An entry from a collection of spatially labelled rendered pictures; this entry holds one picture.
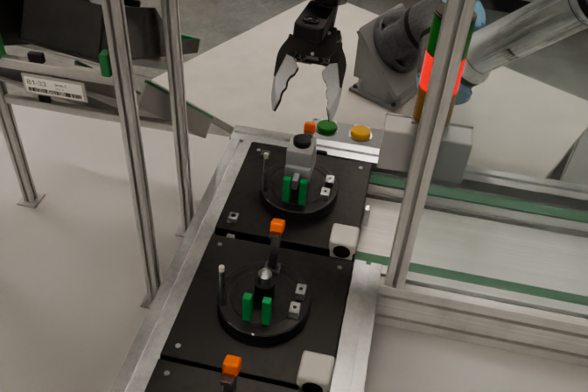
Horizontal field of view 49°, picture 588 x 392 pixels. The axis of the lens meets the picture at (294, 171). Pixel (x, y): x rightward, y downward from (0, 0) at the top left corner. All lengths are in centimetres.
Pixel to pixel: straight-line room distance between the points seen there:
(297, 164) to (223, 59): 71
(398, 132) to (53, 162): 81
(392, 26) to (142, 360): 95
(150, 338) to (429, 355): 45
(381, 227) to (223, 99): 58
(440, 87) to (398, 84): 77
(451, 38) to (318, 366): 46
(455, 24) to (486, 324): 52
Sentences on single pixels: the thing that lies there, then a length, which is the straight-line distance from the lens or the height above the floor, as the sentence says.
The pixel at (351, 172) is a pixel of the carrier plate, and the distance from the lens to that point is 122.
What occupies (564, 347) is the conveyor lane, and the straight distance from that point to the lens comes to 115.
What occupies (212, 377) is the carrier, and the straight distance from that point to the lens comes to 93.
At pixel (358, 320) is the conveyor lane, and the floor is 95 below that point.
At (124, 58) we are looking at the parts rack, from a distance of 82.
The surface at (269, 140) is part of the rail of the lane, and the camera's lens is 130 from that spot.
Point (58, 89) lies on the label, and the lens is 90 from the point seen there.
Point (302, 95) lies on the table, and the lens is 161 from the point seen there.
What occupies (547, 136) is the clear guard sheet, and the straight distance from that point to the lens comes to 87.
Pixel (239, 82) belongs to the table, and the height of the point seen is 86.
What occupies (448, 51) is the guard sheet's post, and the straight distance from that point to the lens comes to 79.
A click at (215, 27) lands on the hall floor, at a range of 369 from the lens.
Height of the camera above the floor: 176
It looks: 41 degrees down
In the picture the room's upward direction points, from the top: 4 degrees clockwise
